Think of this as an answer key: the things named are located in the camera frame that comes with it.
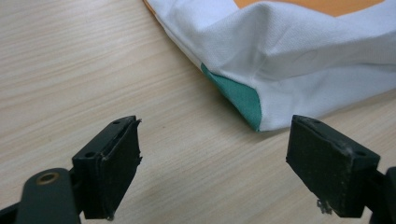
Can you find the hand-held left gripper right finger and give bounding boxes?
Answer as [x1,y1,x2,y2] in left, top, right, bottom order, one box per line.
[285,114,381,218]

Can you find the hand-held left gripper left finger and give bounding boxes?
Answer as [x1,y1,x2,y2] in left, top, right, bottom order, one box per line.
[71,115,143,221]

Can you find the white cloth with coloured patches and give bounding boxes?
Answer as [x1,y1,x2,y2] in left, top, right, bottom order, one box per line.
[143,0,396,133]

